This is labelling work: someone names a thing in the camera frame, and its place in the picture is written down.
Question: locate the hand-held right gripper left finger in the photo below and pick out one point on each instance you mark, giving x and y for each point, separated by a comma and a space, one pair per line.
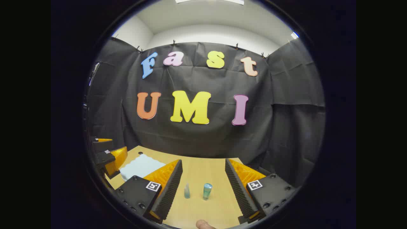
168, 194

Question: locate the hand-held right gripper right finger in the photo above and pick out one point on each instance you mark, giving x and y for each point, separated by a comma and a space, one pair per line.
240, 194

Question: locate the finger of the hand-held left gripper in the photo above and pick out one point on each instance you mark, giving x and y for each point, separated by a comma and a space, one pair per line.
102, 146
103, 158

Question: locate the small blue skincare tube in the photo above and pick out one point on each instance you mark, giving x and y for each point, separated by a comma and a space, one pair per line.
187, 192

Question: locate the teal skincare bottle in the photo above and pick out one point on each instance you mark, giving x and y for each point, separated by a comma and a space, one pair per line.
207, 191

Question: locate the light blue suitcase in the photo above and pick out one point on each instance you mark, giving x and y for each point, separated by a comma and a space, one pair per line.
140, 167

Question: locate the black backdrop cloth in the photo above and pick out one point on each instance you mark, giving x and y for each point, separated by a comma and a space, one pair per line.
190, 140

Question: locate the ceiling light panel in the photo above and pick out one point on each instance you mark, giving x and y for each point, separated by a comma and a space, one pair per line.
210, 1

